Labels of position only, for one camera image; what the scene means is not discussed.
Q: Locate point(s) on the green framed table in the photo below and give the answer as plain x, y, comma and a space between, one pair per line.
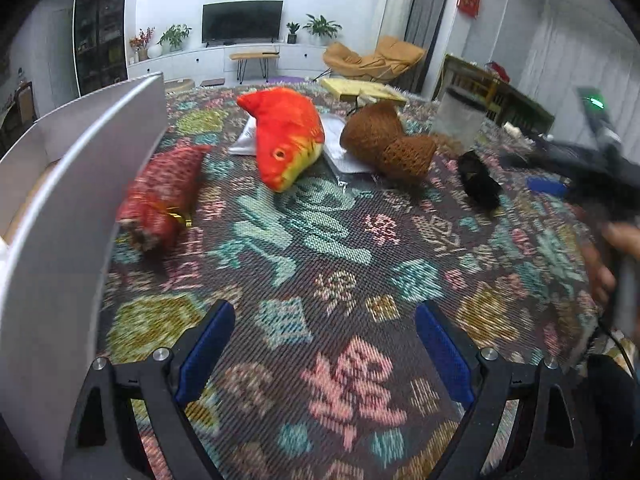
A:
500, 92

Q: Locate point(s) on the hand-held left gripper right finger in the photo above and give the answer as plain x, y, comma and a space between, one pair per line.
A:
442, 345

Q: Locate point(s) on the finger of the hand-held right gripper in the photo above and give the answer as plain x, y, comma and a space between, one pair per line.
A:
540, 152
547, 186

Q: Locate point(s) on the white standing air conditioner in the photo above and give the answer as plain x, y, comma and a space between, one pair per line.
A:
396, 5

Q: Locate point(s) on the purple rug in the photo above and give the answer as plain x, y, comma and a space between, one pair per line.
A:
289, 79

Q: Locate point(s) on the orange lounge chair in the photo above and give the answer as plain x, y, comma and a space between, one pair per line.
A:
385, 60

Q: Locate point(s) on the person's right hand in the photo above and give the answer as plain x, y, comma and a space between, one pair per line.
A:
600, 270

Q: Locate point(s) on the black soft toy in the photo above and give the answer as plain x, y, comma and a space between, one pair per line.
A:
480, 182

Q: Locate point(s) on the black television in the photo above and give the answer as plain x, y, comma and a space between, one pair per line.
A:
242, 21

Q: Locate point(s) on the patterned woven blanket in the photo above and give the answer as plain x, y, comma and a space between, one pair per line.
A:
325, 240

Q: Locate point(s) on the dark glass display cabinet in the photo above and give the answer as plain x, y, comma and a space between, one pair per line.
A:
100, 30

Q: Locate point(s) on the wooden bench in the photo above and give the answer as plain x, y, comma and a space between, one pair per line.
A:
252, 56

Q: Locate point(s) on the clear plastic bag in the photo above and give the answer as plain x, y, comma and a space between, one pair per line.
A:
345, 157

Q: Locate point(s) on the grey curtain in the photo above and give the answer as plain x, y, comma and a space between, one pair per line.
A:
425, 20

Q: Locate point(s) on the red flowers in vase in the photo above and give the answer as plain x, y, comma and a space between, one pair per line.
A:
142, 42

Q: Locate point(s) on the orange plush fish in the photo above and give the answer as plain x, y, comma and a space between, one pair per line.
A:
287, 135

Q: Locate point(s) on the white cardboard box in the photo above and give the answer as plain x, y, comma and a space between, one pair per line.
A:
60, 240

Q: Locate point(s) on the leafy potted plant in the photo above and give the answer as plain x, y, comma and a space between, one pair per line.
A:
322, 26
175, 36

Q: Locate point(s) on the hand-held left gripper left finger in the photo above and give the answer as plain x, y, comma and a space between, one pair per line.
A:
207, 347

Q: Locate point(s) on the wooden chair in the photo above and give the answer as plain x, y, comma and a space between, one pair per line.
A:
20, 110

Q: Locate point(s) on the small dark-potted plant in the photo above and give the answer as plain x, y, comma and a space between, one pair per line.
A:
292, 32

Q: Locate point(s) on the brown plush fish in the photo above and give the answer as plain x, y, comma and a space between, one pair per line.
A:
385, 142

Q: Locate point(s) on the white television cabinet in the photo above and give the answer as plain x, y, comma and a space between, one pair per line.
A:
210, 60

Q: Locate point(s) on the red patterned pouch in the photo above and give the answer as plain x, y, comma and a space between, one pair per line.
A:
162, 190

